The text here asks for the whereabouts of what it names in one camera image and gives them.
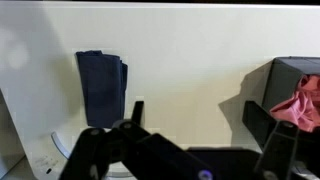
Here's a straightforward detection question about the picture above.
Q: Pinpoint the dark navy shirt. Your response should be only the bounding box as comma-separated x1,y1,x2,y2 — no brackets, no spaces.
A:
76,51,128,128

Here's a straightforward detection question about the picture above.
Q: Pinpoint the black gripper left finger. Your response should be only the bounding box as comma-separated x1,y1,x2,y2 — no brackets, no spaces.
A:
58,100,146,180

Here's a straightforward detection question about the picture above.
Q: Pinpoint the dark grey fabric box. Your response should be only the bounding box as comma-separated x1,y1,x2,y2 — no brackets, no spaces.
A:
262,56,320,113

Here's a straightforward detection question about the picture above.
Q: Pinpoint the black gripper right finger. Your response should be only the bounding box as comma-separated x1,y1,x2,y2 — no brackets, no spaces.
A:
242,101,320,180

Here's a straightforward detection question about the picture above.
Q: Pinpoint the plain pink shirt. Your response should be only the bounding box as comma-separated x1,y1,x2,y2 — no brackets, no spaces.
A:
270,75,320,132

